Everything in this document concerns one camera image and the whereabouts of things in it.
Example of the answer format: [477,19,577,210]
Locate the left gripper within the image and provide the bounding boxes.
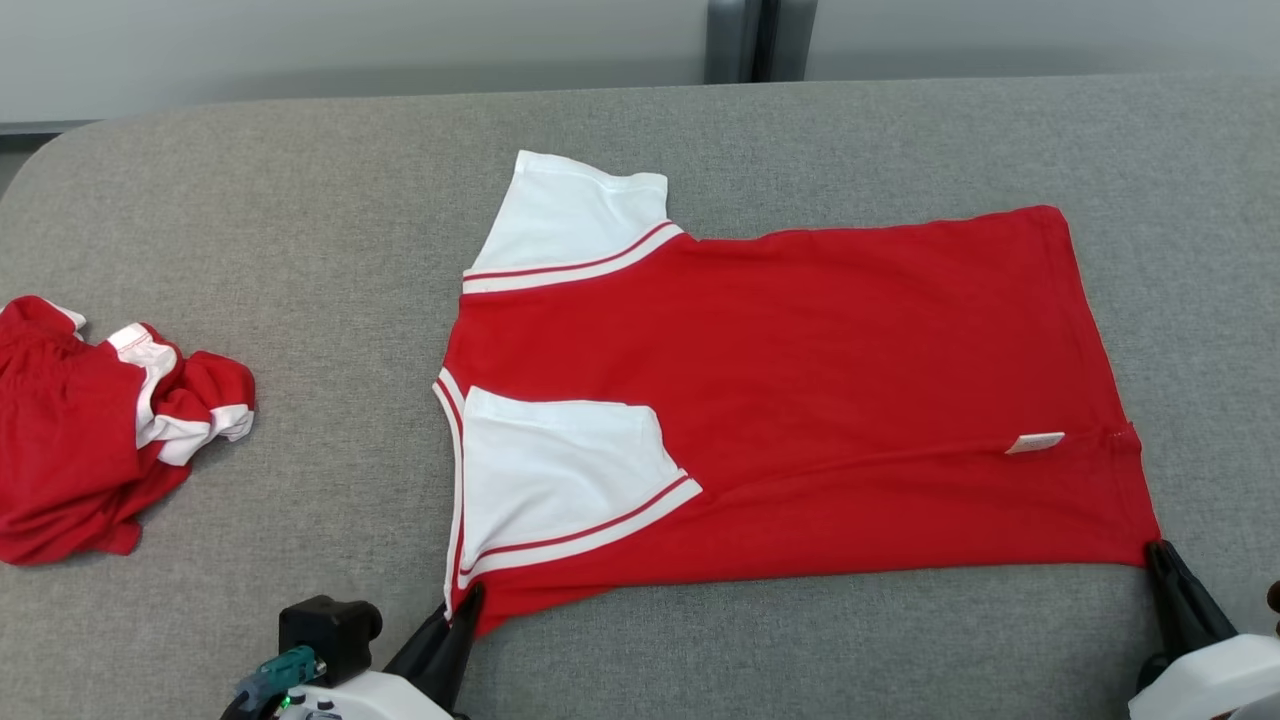
[385,583,487,714]

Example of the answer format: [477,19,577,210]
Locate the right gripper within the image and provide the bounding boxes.
[1134,540,1240,694]

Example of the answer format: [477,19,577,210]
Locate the red white sleeved jersey shirt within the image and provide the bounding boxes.
[433,150,1163,641]

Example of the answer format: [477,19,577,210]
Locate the red white jersey shorts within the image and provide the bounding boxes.
[0,295,257,567]

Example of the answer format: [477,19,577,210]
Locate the white right camera bracket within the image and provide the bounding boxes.
[1130,632,1280,720]

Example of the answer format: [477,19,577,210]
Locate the white camera bracket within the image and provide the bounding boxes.
[1130,632,1280,720]
[285,670,456,720]

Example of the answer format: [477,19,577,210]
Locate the white left camera bracket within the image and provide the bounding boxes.
[285,670,456,720]

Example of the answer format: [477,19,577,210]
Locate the teal plug left camera cable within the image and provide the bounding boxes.
[220,645,328,720]

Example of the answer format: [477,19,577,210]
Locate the grey double partition post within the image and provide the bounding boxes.
[705,0,816,84]

